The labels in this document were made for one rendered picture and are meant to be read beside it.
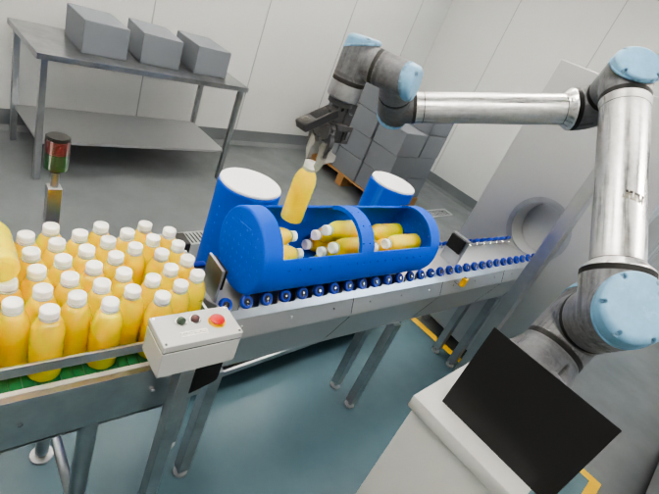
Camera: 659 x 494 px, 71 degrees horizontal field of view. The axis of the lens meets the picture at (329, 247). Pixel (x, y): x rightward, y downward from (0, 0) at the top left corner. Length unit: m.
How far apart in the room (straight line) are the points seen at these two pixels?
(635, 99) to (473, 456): 0.92
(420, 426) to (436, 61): 6.38
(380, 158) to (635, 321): 4.20
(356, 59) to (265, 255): 0.59
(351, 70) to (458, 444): 0.96
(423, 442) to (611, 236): 0.67
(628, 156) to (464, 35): 5.99
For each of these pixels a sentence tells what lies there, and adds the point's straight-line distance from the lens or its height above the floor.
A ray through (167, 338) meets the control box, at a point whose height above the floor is 1.10.
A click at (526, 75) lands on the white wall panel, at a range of 6.63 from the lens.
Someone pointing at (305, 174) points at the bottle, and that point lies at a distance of 1.35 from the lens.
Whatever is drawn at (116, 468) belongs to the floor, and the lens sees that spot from 2.21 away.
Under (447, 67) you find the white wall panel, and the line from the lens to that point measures 7.16.
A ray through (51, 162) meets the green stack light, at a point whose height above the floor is 1.19.
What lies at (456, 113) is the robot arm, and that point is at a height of 1.71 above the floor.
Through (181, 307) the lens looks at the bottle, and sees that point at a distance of 1.29.
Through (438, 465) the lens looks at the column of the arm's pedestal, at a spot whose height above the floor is 0.99.
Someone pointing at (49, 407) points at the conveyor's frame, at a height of 0.85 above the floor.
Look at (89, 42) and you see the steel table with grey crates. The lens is 3.78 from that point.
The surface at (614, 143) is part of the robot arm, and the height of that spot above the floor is 1.81.
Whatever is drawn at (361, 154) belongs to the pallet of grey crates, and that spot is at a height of 0.46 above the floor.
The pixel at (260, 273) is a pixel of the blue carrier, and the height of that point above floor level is 1.10.
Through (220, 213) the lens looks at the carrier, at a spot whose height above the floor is 0.90.
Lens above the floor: 1.87
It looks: 28 degrees down
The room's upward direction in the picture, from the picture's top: 23 degrees clockwise
